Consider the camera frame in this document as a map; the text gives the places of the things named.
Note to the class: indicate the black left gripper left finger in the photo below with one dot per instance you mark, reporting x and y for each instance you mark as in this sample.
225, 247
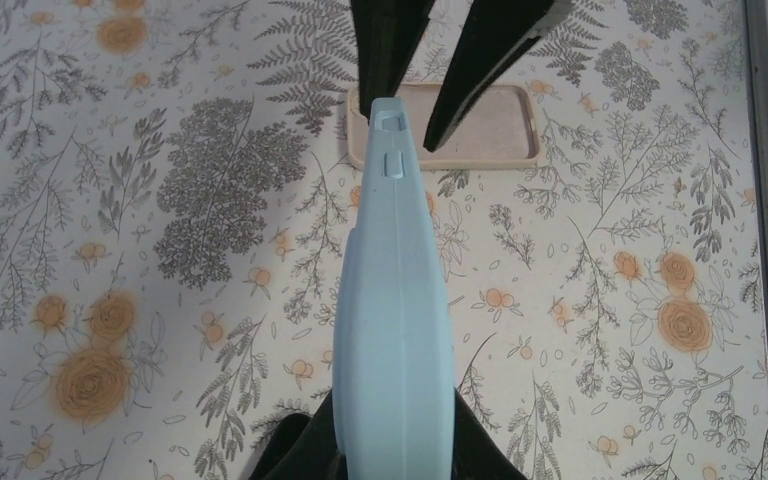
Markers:
303, 447

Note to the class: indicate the phone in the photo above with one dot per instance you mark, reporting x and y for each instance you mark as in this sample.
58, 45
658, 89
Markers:
393, 380

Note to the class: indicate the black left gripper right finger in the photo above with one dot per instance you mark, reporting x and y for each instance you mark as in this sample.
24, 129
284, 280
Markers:
475, 454

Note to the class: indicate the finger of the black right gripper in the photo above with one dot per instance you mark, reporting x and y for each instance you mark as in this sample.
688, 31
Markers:
495, 35
388, 33

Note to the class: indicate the cream phone case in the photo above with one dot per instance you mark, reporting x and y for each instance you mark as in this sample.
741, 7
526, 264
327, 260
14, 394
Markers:
500, 131

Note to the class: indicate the floral patterned table mat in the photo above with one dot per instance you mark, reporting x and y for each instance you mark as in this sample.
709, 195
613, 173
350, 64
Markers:
175, 196

